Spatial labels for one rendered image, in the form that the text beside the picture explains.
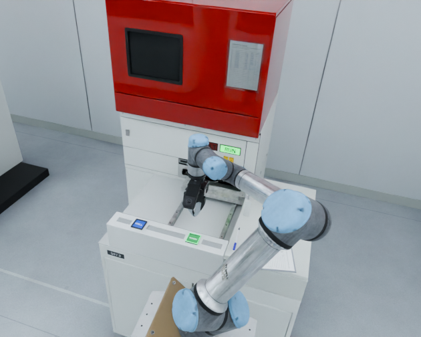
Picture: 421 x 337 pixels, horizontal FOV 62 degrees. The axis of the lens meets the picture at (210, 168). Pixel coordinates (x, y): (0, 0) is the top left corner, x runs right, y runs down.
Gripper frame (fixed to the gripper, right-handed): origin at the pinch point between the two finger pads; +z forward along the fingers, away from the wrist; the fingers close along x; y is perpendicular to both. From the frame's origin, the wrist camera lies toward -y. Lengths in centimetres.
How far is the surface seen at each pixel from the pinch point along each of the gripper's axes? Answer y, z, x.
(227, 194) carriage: 47, 23, -4
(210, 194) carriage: 45, 23, 5
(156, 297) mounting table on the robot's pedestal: -22.4, 28.7, 7.3
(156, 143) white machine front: 59, 6, 43
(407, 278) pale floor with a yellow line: 110, 111, -136
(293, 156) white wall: 207, 81, -35
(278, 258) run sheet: 1.9, 13.8, -37.0
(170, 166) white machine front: 59, 20, 35
